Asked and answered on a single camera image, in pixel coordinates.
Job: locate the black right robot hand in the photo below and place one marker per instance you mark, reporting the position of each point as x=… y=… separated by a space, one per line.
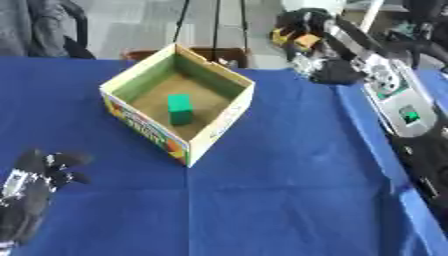
x=338 y=71

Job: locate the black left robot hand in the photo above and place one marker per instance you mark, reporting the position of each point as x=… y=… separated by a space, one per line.
x=29 y=203

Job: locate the orange block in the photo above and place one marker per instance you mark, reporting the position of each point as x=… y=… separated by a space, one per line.
x=306 y=41

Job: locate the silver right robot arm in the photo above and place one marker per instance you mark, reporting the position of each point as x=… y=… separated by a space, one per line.
x=405 y=113

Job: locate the brown box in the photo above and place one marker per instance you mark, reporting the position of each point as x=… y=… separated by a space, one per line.
x=224 y=53

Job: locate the tan cardboard box green inside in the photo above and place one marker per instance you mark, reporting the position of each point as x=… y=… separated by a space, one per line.
x=219 y=125

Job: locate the black tripod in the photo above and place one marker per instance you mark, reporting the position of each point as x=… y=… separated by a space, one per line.
x=215 y=23

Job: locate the green rectangular block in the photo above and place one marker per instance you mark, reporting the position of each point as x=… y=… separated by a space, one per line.
x=180 y=110

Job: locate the black chair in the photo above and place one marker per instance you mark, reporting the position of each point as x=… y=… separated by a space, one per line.
x=73 y=36

